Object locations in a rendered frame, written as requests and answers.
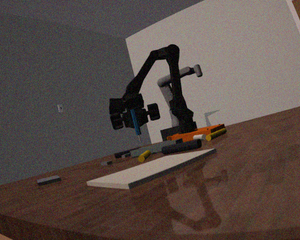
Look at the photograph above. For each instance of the yellow stylus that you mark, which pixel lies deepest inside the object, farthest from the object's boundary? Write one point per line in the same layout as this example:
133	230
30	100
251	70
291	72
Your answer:
144	156

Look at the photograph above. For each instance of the blue cylinder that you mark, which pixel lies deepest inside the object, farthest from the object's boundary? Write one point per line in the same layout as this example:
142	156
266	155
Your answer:
135	122

